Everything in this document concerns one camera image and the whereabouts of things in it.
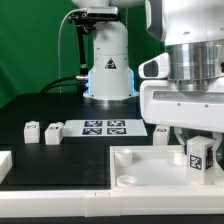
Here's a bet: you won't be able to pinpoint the black cables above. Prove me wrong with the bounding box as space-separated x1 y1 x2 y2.
39 77 89 94

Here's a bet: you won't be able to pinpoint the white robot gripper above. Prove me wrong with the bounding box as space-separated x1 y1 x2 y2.
138 53 224 162

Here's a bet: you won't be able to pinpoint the white thin cable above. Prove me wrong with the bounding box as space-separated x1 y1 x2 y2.
57 9 81 94

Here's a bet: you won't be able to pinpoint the white sheet with markers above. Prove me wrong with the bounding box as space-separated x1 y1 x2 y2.
63 119 147 137

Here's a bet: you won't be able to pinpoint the white left fence piece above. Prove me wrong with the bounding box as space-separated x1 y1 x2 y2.
0 151 13 184

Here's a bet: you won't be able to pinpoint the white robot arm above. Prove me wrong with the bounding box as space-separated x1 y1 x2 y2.
71 0 224 133

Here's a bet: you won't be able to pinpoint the white front fence rail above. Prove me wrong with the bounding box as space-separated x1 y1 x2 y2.
0 187 224 218

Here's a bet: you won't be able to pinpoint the black camera on stand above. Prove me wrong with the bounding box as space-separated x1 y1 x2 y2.
68 7 120 79

